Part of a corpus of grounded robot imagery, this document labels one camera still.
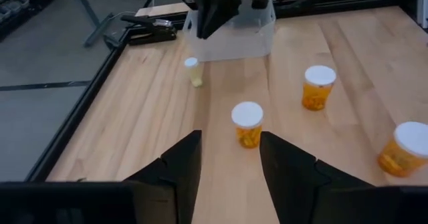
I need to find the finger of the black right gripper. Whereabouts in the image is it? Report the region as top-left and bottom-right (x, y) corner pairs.
(196, 0), (215, 39)
(205, 0), (242, 39)

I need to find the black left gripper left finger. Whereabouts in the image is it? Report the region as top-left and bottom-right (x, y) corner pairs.
(0, 129), (203, 224)

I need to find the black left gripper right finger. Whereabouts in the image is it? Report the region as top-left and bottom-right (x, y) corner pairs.
(259, 131), (428, 224)

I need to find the orange pill bottle white cap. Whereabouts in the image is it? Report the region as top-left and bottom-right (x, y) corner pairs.
(377, 121), (428, 179)
(231, 101), (264, 149)
(301, 65), (337, 112)

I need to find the clear plastic bin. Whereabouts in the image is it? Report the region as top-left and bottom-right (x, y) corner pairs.
(183, 0), (277, 63)

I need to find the black clamp device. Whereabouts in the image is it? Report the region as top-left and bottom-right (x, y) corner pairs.
(120, 14), (178, 47)

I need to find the grey desk leg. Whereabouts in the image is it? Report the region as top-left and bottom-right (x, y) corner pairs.
(65, 0), (116, 48)

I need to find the black storage rack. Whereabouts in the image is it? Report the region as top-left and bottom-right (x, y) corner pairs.
(0, 0), (68, 43)

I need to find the silver light bar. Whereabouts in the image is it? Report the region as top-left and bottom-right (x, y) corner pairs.
(416, 0), (428, 29)

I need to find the black aluminium table frame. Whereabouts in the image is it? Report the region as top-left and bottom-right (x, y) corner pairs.
(25, 0), (428, 183)

